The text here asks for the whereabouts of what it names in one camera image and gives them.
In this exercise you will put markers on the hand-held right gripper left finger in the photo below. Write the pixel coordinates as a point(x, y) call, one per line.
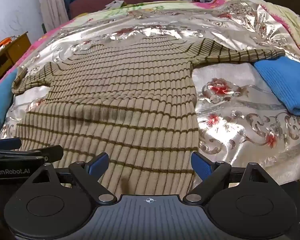
point(100, 165)

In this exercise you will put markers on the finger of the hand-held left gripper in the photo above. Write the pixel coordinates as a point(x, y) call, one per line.
point(7, 143)
point(50, 153)

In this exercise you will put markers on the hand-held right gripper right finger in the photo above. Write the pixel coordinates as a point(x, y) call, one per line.
point(200, 166)

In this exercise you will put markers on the beige striped knit sweater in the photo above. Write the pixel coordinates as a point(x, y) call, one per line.
point(130, 100)

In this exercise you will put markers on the teal folded cloth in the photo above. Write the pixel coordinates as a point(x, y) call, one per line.
point(0, 105)

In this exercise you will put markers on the silver floral satin bedspread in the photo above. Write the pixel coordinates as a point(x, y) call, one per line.
point(240, 110)

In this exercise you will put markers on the wooden side cabinet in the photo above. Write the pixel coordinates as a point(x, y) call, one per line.
point(15, 50)

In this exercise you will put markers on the orange plastic item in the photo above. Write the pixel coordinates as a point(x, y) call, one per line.
point(6, 41)

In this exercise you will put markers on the pink floral quilt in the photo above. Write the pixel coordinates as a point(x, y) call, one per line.
point(43, 38)

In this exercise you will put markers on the bright blue folded cloth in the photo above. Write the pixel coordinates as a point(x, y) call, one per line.
point(282, 85)

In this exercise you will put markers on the small white cloth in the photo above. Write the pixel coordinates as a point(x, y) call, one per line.
point(113, 5)

